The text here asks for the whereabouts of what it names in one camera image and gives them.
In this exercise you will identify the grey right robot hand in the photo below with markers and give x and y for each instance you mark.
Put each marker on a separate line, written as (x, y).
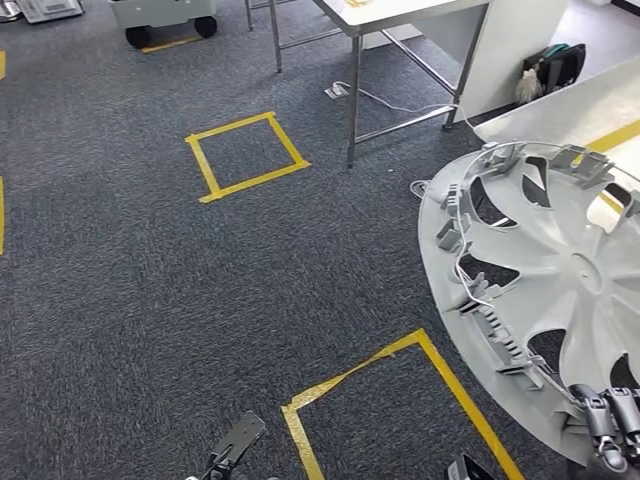
(625, 417)

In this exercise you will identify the grey plastic wheel hubcap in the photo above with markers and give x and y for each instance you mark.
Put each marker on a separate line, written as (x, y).
(564, 265)

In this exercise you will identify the steel top workbench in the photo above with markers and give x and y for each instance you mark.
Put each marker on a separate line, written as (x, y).
(560, 112)

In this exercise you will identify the pale grey flat part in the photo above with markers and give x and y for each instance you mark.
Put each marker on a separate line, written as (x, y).
(50, 10)

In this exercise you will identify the silver round part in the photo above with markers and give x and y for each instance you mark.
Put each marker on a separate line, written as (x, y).
(7, 8)

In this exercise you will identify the crumpled yellow floor tape square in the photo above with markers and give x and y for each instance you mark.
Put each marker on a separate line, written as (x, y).
(460, 397)

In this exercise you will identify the fluffy beige bag pendant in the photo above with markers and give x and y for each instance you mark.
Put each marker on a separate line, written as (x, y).
(529, 86)

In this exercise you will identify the black backpack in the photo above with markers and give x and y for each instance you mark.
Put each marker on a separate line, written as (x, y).
(564, 66)

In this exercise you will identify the white table with steel legs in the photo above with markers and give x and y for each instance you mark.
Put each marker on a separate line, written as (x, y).
(500, 60)

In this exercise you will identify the white floor power socket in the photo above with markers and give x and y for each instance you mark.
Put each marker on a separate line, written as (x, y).
(336, 91)

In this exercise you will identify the yellow floor tape strip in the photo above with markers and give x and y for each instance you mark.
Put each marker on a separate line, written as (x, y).
(170, 44)

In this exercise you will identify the white cart with black wheels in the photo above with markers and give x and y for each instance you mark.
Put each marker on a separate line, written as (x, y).
(160, 10)

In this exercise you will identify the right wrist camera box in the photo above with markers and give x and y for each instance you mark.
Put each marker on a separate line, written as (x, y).
(467, 470)

